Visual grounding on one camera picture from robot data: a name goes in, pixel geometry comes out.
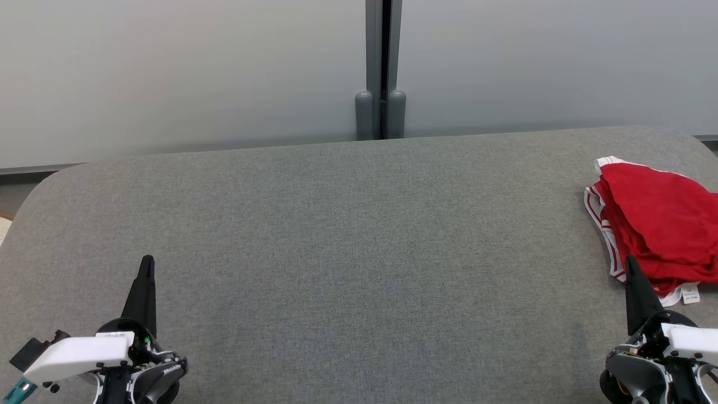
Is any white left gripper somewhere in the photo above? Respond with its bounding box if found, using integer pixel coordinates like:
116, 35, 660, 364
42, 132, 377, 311
22, 255, 159, 385

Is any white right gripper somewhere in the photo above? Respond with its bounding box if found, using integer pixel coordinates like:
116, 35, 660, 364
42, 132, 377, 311
624, 254, 718, 362

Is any red white basketball jersey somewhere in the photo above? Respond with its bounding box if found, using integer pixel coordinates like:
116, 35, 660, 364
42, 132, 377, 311
584, 185, 718, 307

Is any grey cylindrical bumper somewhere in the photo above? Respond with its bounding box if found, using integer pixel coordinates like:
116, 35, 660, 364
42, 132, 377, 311
355, 91, 374, 141
388, 90, 407, 139

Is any teal cable connector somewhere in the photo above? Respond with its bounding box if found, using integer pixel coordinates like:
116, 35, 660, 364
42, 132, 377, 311
0, 377, 38, 404

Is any grey partition post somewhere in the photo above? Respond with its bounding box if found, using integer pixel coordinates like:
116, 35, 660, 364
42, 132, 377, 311
366, 0, 403, 140

